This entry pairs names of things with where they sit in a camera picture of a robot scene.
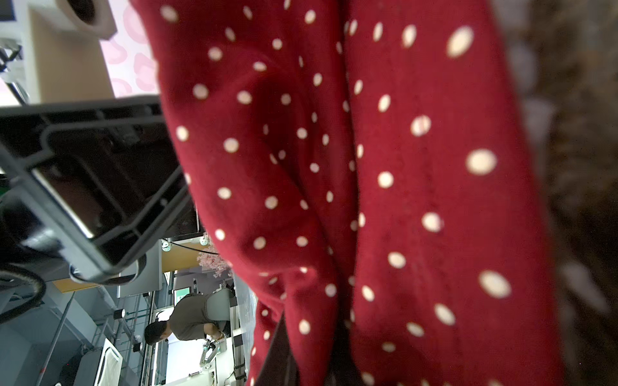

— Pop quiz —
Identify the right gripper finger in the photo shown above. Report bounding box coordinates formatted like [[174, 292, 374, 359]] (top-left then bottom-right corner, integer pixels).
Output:
[[255, 315, 299, 386]]

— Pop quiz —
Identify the red polka dot skirt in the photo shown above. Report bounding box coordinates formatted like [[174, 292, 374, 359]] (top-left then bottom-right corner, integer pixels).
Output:
[[134, 1, 563, 385]]

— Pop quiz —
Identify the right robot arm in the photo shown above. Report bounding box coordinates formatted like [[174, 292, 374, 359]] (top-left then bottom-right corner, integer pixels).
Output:
[[1, 96, 204, 323]]

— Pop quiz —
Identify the person in grey shirt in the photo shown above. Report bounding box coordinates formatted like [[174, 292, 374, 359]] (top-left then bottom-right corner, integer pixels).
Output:
[[144, 288, 235, 346]]

